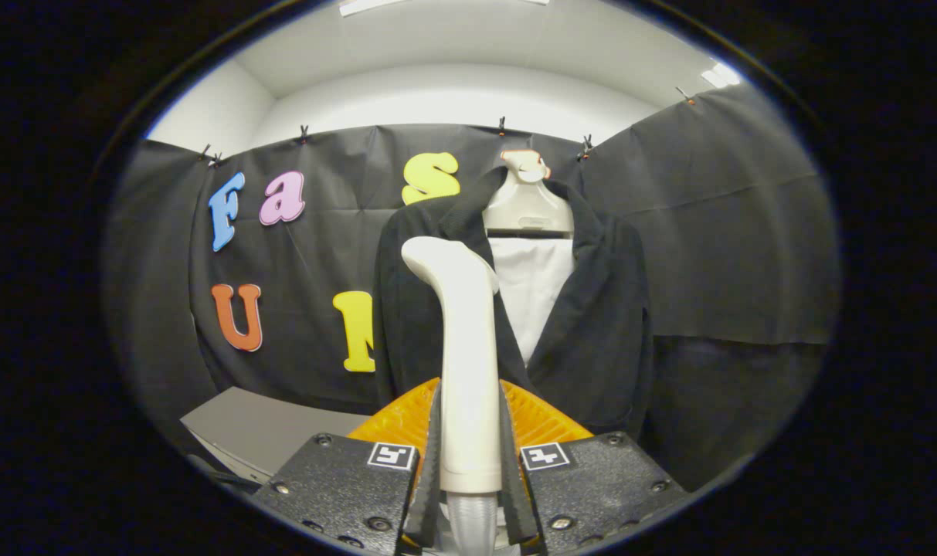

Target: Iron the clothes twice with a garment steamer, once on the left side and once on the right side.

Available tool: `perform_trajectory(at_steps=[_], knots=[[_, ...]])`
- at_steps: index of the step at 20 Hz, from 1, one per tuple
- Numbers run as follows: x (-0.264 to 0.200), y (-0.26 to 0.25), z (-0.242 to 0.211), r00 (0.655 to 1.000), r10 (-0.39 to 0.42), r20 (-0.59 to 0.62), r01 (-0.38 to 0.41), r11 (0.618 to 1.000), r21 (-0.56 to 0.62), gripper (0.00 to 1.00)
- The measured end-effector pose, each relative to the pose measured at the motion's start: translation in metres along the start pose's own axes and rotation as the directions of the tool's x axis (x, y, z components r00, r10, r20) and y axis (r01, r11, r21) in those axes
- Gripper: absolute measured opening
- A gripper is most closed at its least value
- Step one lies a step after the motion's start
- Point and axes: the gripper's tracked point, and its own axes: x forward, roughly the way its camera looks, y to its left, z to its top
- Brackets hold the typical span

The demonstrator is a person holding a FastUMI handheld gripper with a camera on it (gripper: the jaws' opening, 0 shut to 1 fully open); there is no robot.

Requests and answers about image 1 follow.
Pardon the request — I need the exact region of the white plastic hanger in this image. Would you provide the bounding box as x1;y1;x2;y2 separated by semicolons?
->
482;151;575;239

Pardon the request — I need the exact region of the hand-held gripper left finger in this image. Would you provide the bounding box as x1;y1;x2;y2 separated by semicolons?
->
252;377;444;556

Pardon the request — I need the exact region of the grey cabinet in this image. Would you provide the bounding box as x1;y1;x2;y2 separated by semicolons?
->
179;386;372;486

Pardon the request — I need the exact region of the long ceiling light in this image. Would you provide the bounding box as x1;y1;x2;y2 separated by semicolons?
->
338;0;550;16

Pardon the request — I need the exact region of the white garment steamer head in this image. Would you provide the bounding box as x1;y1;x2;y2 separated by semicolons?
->
401;236;504;495

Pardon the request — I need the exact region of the black jacket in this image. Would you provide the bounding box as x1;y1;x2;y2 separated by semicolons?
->
372;166;654;441

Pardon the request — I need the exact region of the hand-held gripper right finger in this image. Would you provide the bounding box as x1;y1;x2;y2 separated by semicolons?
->
499;378;689;556

